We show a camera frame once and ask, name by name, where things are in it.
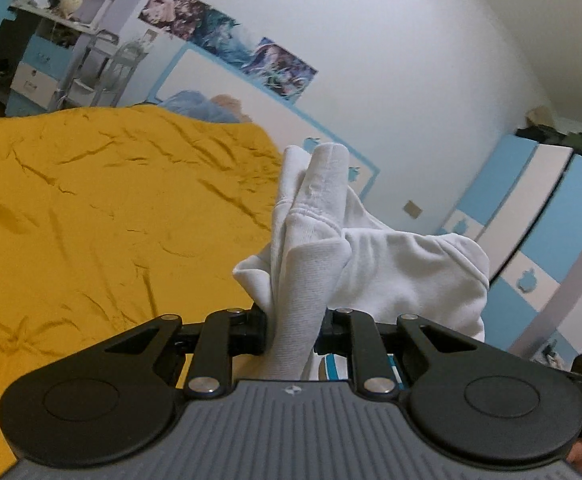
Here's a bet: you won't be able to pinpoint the white sweatshirt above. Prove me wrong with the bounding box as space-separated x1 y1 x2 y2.
232 142 492 382

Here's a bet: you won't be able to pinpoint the blue pillow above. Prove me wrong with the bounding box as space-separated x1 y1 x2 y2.
160 90 239 124

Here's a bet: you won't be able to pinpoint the wall poster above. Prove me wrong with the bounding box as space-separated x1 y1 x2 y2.
138 0 320 105

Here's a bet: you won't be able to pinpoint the grey metal rack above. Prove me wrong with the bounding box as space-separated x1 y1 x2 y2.
60 29 122 109

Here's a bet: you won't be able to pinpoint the yellow bedsheet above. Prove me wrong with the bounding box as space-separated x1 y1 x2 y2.
0 105 299 480

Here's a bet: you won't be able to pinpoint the blue and white drawer cabinet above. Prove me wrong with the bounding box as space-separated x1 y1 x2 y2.
7 34 74 117

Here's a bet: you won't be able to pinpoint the blue white object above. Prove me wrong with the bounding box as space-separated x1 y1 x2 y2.
319 353 408 391

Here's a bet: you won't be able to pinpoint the peach pillow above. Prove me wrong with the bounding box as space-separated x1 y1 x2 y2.
211 94 252 125

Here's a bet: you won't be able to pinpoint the blue and white wardrobe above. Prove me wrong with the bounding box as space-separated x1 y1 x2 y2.
435 132 582 363

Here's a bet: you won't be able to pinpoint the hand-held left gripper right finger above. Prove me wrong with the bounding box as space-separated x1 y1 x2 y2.
314 307 476 398

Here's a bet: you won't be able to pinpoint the white headboard with blue trim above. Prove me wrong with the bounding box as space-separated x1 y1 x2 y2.
155 41 382 202

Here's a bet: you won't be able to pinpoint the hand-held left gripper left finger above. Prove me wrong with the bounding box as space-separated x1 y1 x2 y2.
105 304 274 398

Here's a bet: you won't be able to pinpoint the dark bags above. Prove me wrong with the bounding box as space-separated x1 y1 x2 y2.
515 106 582 165

